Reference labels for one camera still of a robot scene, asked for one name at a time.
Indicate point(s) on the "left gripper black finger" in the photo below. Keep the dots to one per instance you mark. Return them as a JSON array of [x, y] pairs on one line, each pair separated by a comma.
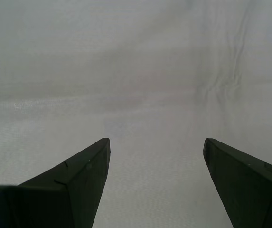
[[252, 190], [55, 204]]

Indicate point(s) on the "white tablecloth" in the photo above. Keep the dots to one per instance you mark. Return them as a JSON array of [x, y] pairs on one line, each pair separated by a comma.
[[126, 71]]

